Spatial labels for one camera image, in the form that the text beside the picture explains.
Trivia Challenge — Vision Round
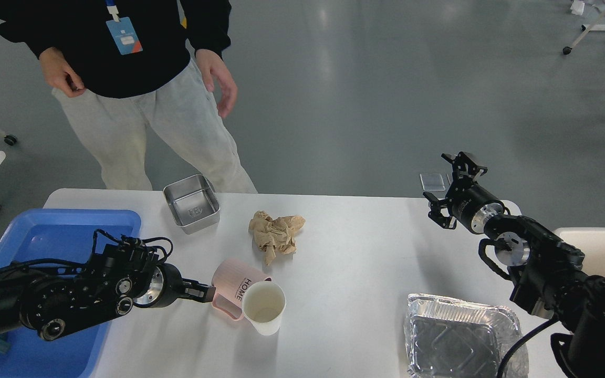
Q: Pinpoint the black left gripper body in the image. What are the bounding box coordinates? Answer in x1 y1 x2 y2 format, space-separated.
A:
134 263 186 308

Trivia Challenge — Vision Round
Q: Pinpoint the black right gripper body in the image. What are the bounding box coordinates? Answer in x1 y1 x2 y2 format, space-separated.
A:
447 184 506 235

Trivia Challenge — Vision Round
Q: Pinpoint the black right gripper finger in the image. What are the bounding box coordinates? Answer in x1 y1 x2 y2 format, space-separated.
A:
423 192 456 229
441 152 489 192

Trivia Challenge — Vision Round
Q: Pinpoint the pink mug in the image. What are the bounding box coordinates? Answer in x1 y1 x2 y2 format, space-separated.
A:
211 258 272 321

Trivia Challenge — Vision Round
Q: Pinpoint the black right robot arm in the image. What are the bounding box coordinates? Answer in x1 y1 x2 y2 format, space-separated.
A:
423 152 605 377

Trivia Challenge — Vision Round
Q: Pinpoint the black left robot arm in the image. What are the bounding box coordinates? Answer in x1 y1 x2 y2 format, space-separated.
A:
0 229 216 341

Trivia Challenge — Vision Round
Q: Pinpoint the white paper cup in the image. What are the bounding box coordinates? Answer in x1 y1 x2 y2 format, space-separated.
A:
242 281 287 337

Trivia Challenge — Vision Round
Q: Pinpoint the square stainless steel container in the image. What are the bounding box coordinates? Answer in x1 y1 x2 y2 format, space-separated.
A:
163 174 220 235

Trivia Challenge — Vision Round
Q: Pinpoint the crumpled brown paper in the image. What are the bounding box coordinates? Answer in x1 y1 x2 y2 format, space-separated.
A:
249 211 306 266

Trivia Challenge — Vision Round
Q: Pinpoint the aluminium foil tray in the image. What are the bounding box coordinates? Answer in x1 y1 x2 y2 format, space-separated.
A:
404 293 523 377

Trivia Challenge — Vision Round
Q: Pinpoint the blue plastic tray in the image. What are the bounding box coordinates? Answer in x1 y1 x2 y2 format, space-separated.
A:
0 209 141 377

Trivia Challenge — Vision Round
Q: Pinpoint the person in black sweater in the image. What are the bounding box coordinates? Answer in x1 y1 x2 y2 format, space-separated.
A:
0 1 257 194

